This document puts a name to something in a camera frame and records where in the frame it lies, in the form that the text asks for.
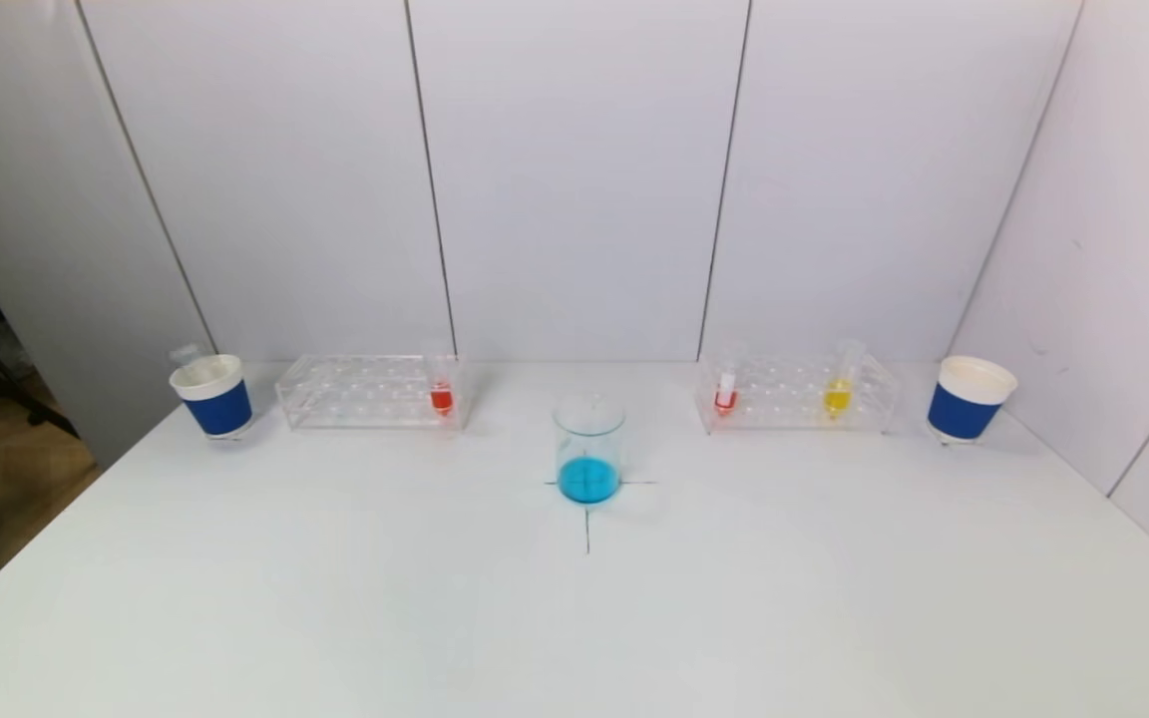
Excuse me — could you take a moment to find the clear graduated plastic test tube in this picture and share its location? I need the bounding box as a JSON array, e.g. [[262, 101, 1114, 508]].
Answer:
[[170, 344, 214, 385]]

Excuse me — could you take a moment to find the clear glass beaker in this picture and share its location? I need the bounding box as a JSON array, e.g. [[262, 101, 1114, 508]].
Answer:
[[552, 392, 627, 507]]

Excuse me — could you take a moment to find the test tube with red pigment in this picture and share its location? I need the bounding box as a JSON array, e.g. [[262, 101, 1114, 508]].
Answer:
[[425, 344, 458, 416]]

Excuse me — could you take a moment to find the red pigment tube white label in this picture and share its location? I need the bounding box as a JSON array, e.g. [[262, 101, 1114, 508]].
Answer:
[[714, 344, 745, 415]]

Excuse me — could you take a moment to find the clear acrylic test tube rack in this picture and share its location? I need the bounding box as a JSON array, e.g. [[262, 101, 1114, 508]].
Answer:
[[275, 354, 466, 432], [696, 351, 903, 435]]

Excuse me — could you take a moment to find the test tube with yellow pigment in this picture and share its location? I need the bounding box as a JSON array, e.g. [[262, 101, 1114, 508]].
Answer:
[[824, 337, 870, 420]]

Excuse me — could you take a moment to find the blue white paper cup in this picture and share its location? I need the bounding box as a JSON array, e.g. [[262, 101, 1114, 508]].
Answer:
[[169, 354, 254, 442], [927, 355, 1019, 444]]

